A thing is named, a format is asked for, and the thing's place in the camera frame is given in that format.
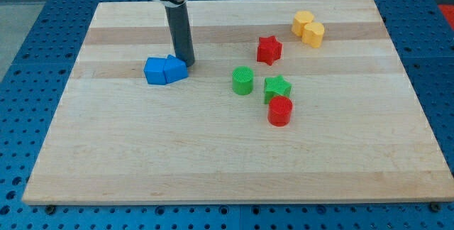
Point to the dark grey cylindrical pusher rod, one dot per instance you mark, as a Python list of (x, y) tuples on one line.
[(180, 31)]

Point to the blue cube block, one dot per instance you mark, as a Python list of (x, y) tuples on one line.
[(154, 70)]

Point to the green cylinder block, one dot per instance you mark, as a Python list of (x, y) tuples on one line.
[(242, 80)]

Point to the red star block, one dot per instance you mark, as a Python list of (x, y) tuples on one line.
[(269, 50)]

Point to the green star block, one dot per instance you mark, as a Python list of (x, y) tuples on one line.
[(276, 86)]

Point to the yellow hexagon block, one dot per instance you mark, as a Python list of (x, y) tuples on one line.
[(301, 18)]

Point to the yellow heart block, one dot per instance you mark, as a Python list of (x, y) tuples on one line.
[(312, 34)]

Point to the red cylinder block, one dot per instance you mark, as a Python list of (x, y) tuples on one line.
[(280, 110)]

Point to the light wooden board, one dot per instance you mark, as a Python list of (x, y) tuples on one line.
[(357, 132)]

